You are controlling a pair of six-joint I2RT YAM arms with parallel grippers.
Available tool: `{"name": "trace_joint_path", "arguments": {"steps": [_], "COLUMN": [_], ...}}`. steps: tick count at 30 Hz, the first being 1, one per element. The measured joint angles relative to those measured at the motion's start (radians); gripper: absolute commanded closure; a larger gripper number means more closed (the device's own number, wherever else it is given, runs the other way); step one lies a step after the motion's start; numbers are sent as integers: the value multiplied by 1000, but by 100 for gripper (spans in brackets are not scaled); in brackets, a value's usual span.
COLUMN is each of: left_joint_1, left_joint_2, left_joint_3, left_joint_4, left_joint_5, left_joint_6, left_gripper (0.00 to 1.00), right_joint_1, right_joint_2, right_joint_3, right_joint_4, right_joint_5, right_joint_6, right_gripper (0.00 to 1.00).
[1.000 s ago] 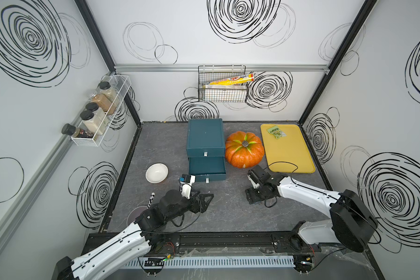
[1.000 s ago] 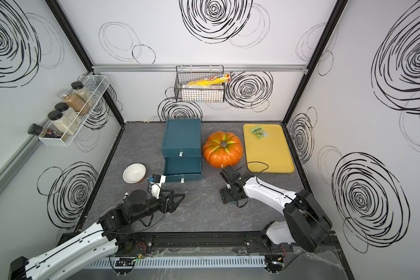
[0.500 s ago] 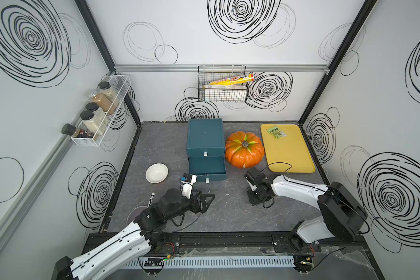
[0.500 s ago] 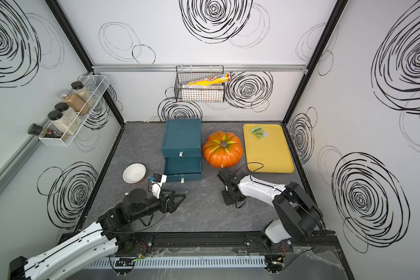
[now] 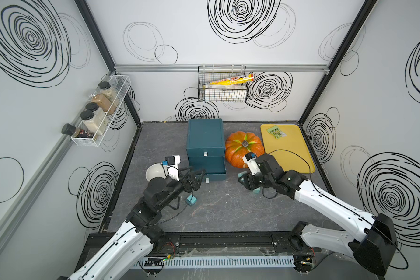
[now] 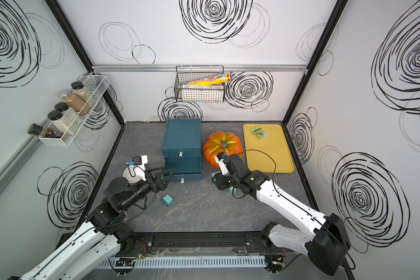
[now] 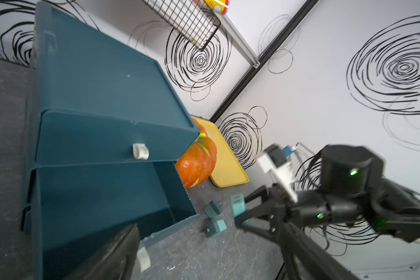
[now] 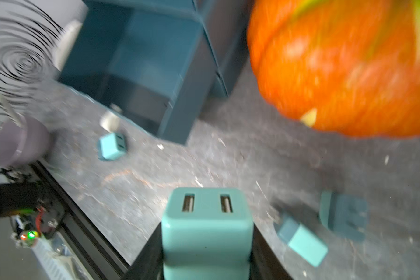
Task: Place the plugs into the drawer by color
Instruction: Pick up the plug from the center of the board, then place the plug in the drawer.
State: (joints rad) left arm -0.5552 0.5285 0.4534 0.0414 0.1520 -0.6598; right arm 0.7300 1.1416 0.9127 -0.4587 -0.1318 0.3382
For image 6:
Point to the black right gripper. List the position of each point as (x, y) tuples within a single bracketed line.
[(219, 182)]

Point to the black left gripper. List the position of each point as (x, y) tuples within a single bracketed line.
[(158, 185)]

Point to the teal plug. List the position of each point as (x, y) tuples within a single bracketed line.
[(167, 200)]

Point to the teal drawer cabinet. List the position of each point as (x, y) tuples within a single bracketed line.
[(181, 149)]

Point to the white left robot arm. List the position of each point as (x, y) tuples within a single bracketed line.
[(102, 233)]

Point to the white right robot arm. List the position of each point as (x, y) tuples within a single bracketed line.
[(322, 238)]

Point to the white bowl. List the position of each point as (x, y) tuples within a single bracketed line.
[(133, 174)]

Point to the orange pumpkin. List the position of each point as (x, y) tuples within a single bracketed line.
[(218, 142)]

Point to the yellow tray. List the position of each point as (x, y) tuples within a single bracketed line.
[(269, 154)]

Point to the green snack packet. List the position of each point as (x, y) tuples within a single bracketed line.
[(259, 132)]

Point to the yellow snack tube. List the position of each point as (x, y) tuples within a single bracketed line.
[(211, 80)]

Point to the clear acrylic spice shelf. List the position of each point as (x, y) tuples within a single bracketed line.
[(93, 122)]

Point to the spice jar brown contents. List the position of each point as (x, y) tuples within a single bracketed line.
[(74, 101)]

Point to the spice jar white contents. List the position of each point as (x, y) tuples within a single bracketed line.
[(62, 122)]

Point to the spice jar beige contents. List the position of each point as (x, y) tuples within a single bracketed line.
[(69, 112)]

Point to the spice jar tan contents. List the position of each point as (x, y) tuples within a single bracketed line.
[(83, 93)]

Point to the small dark spice bottle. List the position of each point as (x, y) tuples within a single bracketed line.
[(43, 132)]

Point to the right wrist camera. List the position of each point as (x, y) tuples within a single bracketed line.
[(220, 161)]

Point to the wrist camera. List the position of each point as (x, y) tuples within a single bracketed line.
[(139, 161), (220, 161)]

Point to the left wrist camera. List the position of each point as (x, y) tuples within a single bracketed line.
[(139, 161)]

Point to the black linear rail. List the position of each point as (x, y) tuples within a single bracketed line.
[(251, 242)]

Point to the white slotted cable duct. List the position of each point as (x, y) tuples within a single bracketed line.
[(234, 261)]

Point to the black wire wall basket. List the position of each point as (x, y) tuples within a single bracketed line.
[(199, 94)]

